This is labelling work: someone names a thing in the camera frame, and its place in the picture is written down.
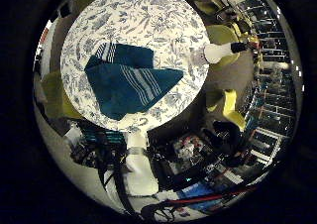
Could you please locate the teal striped cloth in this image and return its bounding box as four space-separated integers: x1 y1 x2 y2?
84 42 184 122

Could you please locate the cluttered black workbench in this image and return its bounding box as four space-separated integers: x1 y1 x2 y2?
148 131 239 192

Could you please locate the teal plastic crate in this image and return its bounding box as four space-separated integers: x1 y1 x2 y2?
81 127 126 145

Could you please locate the yellow-green chair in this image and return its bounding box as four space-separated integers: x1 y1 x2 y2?
40 69 84 121
204 24 244 70
206 89 248 132

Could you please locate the black office chair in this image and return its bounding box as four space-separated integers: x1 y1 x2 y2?
201 119 245 168

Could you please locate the metal shelving rack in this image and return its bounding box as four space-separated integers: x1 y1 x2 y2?
231 0 300 166

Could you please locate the orange red box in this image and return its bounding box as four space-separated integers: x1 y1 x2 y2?
39 28 50 46

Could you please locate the red cable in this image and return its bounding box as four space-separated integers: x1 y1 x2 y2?
164 185 259 208

